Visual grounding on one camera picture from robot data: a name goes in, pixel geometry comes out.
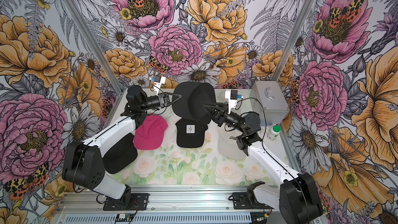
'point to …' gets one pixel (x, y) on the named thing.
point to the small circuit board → (124, 217)
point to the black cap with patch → (190, 134)
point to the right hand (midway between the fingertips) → (202, 108)
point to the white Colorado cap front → (227, 146)
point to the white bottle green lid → (273, 132)
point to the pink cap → (149, 133)
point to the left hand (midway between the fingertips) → (181, 99)
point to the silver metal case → (270, 95)
